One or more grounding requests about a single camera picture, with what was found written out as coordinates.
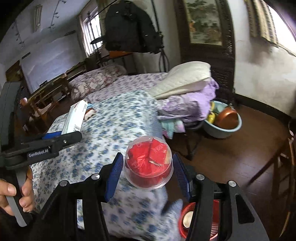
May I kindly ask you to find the white toothpaste box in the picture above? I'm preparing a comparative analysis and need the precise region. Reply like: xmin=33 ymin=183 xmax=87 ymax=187
xmin=61 ymin=100 xmax=88 ymax=135

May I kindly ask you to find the light blue wash basin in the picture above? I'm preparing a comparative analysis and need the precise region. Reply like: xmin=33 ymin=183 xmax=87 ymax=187
xmin=203 ymin=100 xmax=242 ymax=139

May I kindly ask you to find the black folding stand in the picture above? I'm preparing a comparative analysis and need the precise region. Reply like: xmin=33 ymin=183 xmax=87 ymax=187
xmin=184 ymin=121 xmax=204 ymax=161

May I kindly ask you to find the purple floral bed sheet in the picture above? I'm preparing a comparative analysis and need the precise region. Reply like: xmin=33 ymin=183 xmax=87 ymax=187
xmin=85 ymin=72 xmax=167 ymax=103

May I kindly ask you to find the person's left hand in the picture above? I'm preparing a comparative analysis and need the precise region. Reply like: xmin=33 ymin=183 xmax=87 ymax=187
xmin=0 ymin=167 xmax=35 ymax=216

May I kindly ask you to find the lilac folded blanket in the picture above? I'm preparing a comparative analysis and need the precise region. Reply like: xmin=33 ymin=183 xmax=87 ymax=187
xmin=158 ymin=78 xmax=219 ymax=123

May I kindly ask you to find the brown plastic bowl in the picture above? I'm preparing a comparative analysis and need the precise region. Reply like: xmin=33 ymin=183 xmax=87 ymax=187
xmin=214 ymin=106 xmax=239 ymax=130

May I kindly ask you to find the framed landscape painting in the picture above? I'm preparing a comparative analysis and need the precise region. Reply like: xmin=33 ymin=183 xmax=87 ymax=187
xmin=174 ymin=0 xmax=235 ymax=92

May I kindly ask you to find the dark wooden chair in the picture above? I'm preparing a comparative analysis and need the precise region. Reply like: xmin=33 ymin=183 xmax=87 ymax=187
xmin=247 ymin=120 xmax=296 ymax=237

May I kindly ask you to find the clear cup with red wrappers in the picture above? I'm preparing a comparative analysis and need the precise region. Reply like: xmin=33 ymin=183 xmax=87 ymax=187
xmin=123 ymin=136 xmax=174 ymax=191

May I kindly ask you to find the red plastic trash basket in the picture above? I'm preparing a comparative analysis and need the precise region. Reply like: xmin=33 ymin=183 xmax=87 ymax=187
xmin=178 ymin=200 xmax=220 ymax=240

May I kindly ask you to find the cream quilted pillow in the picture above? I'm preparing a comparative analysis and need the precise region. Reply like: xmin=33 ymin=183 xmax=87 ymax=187
xmin=149 ymin=61 xmax=211 ymax=99

